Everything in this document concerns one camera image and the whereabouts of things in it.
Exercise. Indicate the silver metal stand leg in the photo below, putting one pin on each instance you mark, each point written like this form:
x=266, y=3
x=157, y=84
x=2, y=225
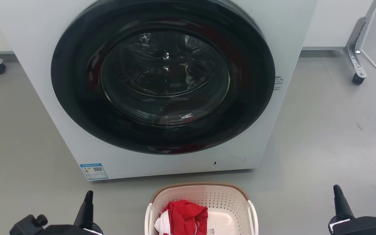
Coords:
x=354, y=49

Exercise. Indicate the white printed label sticker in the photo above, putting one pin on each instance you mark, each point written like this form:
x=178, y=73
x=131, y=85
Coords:
x=211, y=231

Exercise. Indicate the blue energy label sticker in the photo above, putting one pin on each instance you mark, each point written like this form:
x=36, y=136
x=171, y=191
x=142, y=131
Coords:
x=93, y=171

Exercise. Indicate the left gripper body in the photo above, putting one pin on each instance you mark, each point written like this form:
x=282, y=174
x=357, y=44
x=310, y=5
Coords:
x=51, y=230

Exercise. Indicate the white garment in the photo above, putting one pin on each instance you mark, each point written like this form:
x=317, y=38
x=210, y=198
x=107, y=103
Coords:
x=163, y=224

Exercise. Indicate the white front-load washing machine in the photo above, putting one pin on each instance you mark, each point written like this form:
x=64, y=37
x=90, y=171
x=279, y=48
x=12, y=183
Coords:
x=28, y=42

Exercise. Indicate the black round washer door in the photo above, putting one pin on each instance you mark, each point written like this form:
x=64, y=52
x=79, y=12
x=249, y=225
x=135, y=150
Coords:
x=77, y=98

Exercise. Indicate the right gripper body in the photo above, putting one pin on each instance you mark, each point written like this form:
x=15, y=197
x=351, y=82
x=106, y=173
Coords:
x=367, y=226

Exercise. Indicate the red garment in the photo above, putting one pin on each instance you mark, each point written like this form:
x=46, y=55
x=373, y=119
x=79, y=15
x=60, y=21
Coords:
x=188, y=215

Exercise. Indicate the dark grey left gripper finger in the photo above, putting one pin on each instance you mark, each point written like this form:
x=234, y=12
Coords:
x=86, y=210

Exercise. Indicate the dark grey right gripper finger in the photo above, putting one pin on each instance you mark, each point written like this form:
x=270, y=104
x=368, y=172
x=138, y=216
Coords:
x=342, y=204

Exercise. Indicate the cream perforated laundry basket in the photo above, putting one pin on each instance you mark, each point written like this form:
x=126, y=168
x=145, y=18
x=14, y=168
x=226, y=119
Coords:
x=224, y=197

